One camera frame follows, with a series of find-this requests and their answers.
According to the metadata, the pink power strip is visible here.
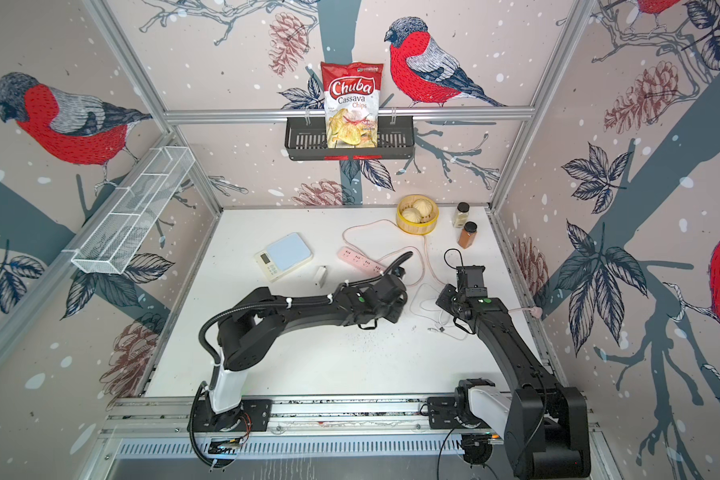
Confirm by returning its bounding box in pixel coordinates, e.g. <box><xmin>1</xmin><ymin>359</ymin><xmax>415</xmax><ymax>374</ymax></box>
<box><xmin>337</xmin><ymin>247</ymin><xmax>386</xmax><ymax>277</ymax></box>

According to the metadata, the white USB cable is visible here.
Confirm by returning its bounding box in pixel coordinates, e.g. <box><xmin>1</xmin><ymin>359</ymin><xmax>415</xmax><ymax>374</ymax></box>
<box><xmin>409</xmin><ymin>281</ymin><xmax>470</xmax><ymax>342</ymax></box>

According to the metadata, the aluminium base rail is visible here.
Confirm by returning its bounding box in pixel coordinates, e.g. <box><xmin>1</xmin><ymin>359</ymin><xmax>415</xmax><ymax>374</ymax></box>
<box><xmin>95</xmin><ymin>392</ymin><xmax>607</xmax><ymax>463</ymax></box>

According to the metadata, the cream blue electronic scale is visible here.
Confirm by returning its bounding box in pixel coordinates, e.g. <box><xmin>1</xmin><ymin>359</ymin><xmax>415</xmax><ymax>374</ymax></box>
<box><xmin>253</xmin><ymin>232</ymin><xmax>313</xmax><ymax>282</ymax></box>

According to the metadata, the Chuba cassava chips bag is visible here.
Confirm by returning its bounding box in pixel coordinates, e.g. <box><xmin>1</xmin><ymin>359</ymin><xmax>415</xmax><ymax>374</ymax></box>
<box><xmin>321</xmin><ymin>62</ymin><xmax>383</xmax><ymax>148</ymax></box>

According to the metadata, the white wire mesh shelf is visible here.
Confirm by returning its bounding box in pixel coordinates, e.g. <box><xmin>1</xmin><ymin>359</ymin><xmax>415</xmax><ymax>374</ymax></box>
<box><xmin>71</xmin><ymin>146</ymin><xmax>195</xmax><ymax>274</ymax></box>

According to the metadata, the bun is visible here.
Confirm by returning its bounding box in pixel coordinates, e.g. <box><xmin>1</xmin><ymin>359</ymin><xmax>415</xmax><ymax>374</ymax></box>
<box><xmin>401</xmin><ymin>207</ymin><xmax>422</xmax><ymax>224</ymax></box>
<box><xmin>412</xmin><ymin>198</ymin><xmax>434</xmax><ymax>219</ymax></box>

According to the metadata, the left bun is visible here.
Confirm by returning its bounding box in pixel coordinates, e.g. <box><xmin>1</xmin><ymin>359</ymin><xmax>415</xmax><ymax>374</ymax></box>
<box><xmin>401</xmin><ymin>207</ymin><xmax>422</xmax><ymax>224</ymax></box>

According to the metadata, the yellow bowl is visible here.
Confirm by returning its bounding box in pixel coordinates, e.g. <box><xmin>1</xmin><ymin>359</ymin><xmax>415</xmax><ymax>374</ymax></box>
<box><xmin>396</xmin><ymin>194</ymin><xmax>439</xmax><ymax>236</ymax></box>

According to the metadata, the black wall basket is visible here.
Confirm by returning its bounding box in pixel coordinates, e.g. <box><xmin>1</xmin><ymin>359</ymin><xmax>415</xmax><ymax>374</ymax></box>
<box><xmin>285</xmin><ymin>113</ymin><xmax>415</xmax><ymax>161</ymax></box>

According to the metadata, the brown spice jar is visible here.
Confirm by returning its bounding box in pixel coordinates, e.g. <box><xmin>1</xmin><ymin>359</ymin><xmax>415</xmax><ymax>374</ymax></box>
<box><xmin>458</xmin><ymin>221</ymin><xmax>478</xmax><ymax>249</ymax></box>

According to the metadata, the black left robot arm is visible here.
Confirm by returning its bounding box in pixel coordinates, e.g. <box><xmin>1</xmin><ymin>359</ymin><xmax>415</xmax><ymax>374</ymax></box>
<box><xmin>187</xmin><ymin>251</ymin><xmax>413</xmax><ymax>471</ymax></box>

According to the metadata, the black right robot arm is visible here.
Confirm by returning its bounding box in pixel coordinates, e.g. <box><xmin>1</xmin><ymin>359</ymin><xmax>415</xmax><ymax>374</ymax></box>
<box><xmin>423</xmin><ymin>264</ymin><xmax>591</xmax><ymax>479</ymax></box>

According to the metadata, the clear spice jar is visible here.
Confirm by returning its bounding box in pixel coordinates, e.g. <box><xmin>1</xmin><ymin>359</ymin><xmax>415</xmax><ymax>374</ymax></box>
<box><xmin>452</xmin><ymin>202</ymin><xmax>470</xmax><ymax>229</ymax></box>

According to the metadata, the horizontal aluminium wall bar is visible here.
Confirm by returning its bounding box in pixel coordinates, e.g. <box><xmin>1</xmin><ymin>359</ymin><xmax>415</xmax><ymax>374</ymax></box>
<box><xmin>163</xmin><ymin>105</ymin><xmax>538</xmax><ymax>126</ymax></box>

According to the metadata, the right bun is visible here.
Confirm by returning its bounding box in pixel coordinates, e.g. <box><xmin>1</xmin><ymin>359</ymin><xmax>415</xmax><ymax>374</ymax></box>
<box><xmin>412</xmin><ymin>198</ymin><xmax>434</xmax><ymax>219</ymax></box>

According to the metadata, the white USB charger adapter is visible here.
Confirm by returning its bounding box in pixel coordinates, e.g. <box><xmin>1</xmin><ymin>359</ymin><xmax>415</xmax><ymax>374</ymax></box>
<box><xmin>312</xmin><ymin>265</ymin><xmax>327</xmax><ymax>288</ymax></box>

